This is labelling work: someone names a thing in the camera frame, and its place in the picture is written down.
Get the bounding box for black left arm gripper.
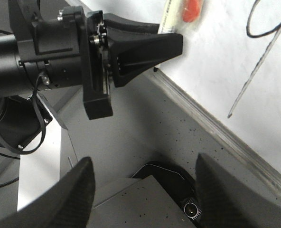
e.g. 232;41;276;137
33;6;183;120

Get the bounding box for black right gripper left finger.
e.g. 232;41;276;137
0;157;95;228

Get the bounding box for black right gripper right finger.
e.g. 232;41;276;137
196;153;281;228

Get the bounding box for white black whiteboard marker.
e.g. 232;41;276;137
158;0;183;34

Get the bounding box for red round magnet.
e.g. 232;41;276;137
182;0;203;23

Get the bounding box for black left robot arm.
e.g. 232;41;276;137
0;0;183;156

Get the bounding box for grey aluminium whiteboard tray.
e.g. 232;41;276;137
144;69;281;199

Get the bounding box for white whiteboard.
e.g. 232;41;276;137
90;0;281;181

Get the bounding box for black cable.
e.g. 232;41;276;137
0;72;48;190

